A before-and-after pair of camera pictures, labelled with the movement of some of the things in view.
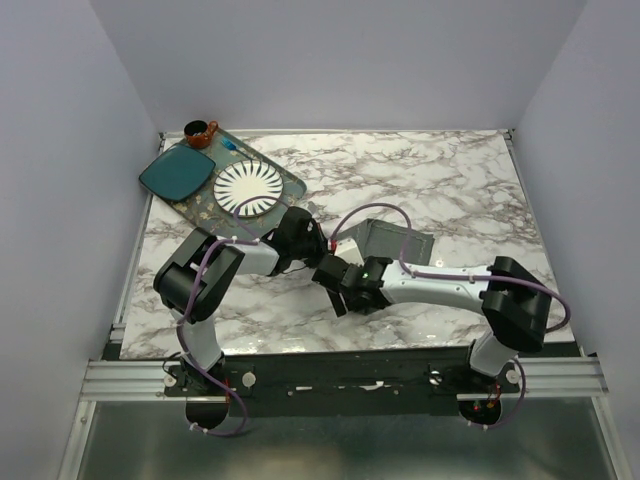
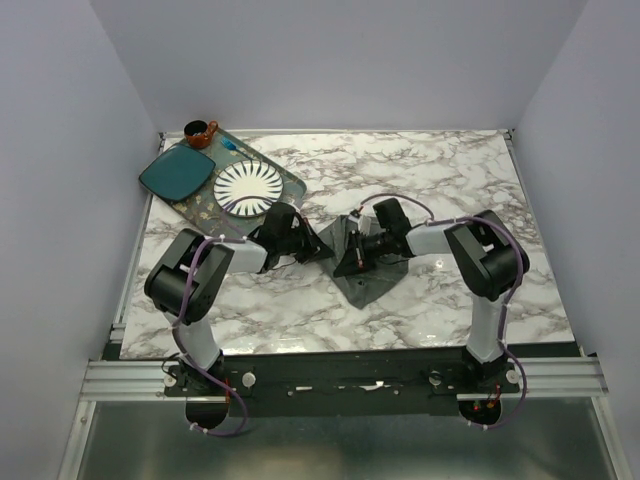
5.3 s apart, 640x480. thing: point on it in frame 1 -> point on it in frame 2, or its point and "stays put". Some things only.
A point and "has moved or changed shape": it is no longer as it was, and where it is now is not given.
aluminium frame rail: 125,380 stays put
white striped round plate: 248,178 stays put
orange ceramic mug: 199,133 stays put
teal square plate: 177,172 stays put
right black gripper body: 349,303 -> 375,246
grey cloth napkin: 386,242 has moved or changed shape
